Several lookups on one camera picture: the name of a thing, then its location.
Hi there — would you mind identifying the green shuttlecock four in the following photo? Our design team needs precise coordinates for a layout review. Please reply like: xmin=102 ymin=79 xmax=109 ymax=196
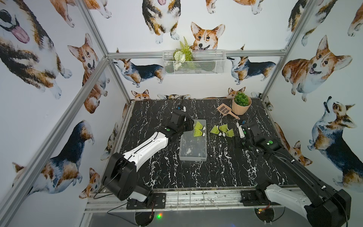
xmin=218 ymin=124 xmax=229 ymax=133

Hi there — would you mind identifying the pink pot with succulent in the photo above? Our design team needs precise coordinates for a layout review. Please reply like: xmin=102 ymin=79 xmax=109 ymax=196
xmin=232 ymin=92 xmax=252 ymax=115

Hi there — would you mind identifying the pink slotted scoop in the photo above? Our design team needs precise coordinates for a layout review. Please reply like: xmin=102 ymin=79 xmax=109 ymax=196
xmin=216 ymin=104 xmax=240 ymax=120

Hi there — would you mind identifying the green shuttlecock one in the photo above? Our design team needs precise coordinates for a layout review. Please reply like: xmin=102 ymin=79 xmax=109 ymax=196
xmin=194 ymin=121 xmax=206 ymax=131

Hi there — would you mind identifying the green shuttlecock five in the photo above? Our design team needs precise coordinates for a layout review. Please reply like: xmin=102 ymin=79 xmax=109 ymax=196
xmin=223 ymin=129 xmax=235 ymax=138

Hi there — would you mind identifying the green shuttlecock three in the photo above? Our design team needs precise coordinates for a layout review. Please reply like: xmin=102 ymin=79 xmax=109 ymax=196
xmin=210 ymin=125 xmax=222 ymax=136

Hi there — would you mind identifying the green shuttlecock two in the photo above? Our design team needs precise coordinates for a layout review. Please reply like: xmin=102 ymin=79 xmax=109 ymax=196
xmin=193 ymin=129 xmax=206 ymax=137

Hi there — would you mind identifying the white wire wall basket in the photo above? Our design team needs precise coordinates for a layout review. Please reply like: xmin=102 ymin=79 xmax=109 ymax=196
xmin=162 ymin=50 xmax=226 ymax=75

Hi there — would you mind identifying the clear plastic storage box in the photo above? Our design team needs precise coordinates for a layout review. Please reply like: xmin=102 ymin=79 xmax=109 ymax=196
xmin=179 ymin=119 xmax=207 ymax=161

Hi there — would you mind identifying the green fern plant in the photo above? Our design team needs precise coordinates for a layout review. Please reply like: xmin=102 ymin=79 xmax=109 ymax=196
xmin=173 ymin=37 xmax=193 ymax=71

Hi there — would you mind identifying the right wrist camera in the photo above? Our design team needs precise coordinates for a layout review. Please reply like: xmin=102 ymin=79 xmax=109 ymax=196
xmin=236 ymin=123 xmax=245 ymax=139

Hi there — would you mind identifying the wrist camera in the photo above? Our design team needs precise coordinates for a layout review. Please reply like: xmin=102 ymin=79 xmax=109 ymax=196
xmin=236 ymin=123 xmax=245 ymax=139
xmin=177 ymin=105 xmax=187 ymax=113

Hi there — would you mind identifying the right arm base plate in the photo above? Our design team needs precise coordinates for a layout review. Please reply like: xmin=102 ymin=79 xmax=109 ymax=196
xmin=240 ymin=189 xmax=279 ymax=206

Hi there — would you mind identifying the aluminium front rail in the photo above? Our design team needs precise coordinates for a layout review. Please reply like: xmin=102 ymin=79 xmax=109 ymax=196
xmin=85 ymin=186 xmax=311 ymax=213

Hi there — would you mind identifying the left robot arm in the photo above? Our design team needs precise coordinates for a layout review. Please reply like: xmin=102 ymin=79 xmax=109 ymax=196
xmin=102 ymin=106 xmax=194 ymax=207

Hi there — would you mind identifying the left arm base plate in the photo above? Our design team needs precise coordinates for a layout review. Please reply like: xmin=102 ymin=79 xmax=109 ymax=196
xmin=126 ymin=193 xmax=166 ymax=210

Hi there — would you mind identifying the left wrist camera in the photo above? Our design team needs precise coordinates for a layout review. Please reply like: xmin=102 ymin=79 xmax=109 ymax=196
xmin=177 ymin=105 xmax=187 ymax=113

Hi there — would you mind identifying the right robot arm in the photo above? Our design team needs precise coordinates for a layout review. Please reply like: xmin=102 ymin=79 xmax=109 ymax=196
xmin=236 ymin=124 xmax=351 ymax=227

